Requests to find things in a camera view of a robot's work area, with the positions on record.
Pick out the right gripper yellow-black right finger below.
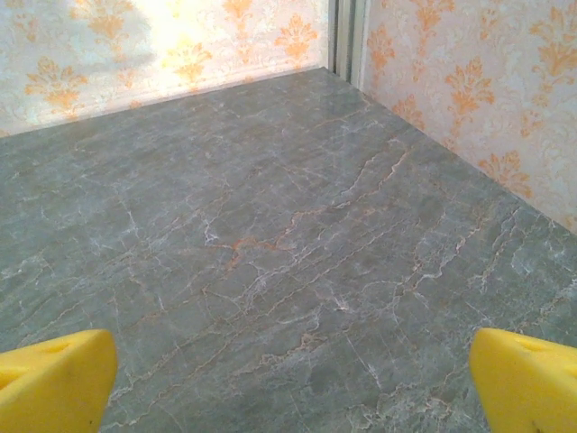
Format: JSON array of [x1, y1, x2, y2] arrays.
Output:
[[468, 327, 577, 433]]

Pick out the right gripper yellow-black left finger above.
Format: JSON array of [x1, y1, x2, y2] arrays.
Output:
[[0, 328, 119, 433]]

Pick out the aluminium right frame post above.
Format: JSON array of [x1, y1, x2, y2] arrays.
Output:
[[327, 0, 371, 91]]

